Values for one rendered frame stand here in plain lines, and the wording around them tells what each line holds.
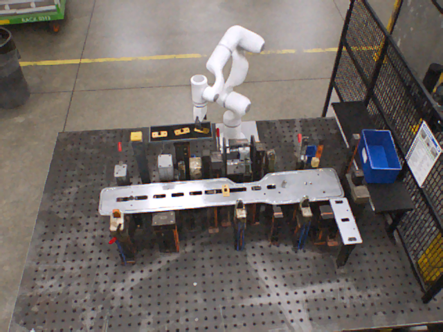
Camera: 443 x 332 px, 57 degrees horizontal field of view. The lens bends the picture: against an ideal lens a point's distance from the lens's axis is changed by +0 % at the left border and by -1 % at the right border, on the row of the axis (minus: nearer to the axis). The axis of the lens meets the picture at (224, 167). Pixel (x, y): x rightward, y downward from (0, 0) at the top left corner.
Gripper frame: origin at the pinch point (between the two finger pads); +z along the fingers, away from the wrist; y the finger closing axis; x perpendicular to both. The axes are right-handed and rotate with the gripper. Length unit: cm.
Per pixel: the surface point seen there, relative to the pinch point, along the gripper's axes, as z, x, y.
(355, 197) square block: 18, 94, 11
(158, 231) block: 26, -3, 61
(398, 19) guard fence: 63, 115, -278
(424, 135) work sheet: -17, 118, -11
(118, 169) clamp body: 16, -38, 36
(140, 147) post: 12.8, -31.7, 18.7
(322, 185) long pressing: 22, 76, 4
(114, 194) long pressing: 22, -35, 49
